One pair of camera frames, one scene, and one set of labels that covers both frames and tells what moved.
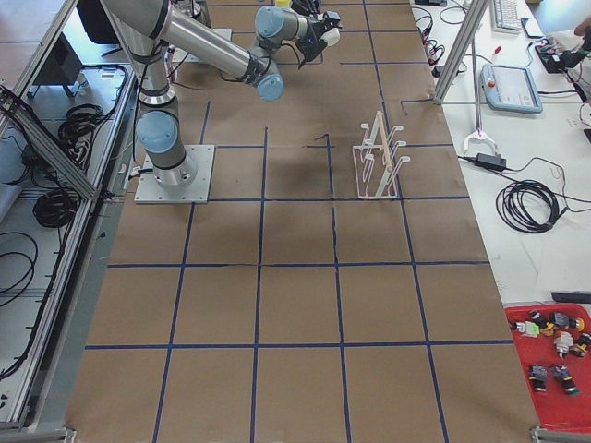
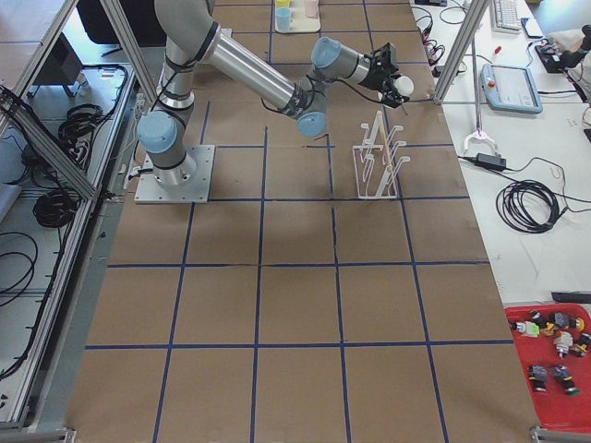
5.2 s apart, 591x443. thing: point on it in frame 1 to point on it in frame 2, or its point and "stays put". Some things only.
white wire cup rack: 376,161 stays put
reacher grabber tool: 480,134 stays put
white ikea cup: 331,37 to 404,85
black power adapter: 492,161 stays put
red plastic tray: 553,410 stays put
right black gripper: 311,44 to 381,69
